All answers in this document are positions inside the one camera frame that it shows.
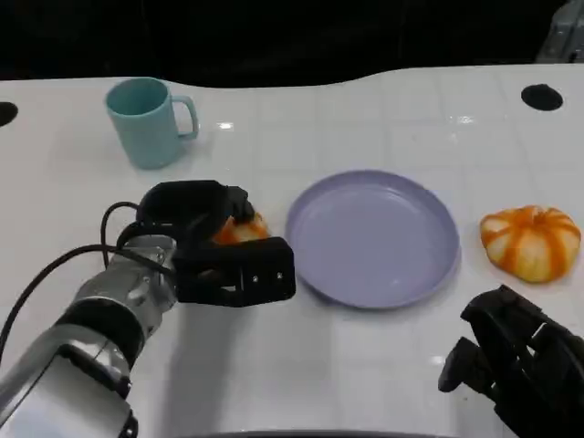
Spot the orange and white bread roll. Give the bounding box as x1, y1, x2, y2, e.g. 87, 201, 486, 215
478, 204, 582, 284
212, 212, 273, 245

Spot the grey background equipment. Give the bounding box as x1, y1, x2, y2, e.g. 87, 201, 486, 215
536, 0, 584, 65

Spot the pale green mug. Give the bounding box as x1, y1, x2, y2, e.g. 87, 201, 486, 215
105, 77, 201, 171

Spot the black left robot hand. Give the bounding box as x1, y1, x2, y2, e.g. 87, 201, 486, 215
136, 180, 297, 309

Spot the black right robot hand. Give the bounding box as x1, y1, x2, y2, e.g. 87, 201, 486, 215
437, 285, 584, 438

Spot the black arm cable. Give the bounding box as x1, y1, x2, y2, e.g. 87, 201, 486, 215
100, 202, 142, 252
0, 245, 177, 366

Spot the lilac plate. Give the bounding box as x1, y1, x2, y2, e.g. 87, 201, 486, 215
285, 169, 461, 311

